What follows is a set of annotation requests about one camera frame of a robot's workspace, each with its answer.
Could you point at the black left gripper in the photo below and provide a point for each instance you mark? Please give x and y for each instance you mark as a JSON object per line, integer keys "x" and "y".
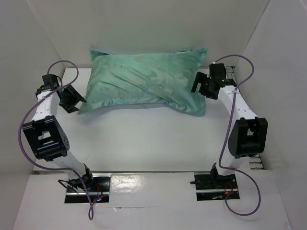
{"x": 76, "y": 97}

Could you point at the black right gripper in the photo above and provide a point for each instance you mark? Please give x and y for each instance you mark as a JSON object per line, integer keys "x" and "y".
{"x": 204, "y": 84}

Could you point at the light blue pillowcase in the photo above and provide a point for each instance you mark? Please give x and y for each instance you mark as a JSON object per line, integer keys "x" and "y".
{"x": 145, "y": 79}

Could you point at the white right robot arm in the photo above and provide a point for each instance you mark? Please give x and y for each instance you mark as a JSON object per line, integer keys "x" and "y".
{"x": 218, "y": 168}

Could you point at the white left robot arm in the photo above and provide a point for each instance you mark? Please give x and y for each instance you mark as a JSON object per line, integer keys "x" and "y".
{"x": 46, "y": 137}

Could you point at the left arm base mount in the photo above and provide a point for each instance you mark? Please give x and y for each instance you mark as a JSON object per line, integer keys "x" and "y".
{"x": 98, "y": 191}

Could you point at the aluminium rail frame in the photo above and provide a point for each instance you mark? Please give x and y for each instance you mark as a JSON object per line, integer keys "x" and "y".
{"x": 254, "y": 163}

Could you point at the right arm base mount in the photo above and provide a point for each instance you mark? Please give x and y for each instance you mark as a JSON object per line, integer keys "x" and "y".
{"x": 210, "y": 187}

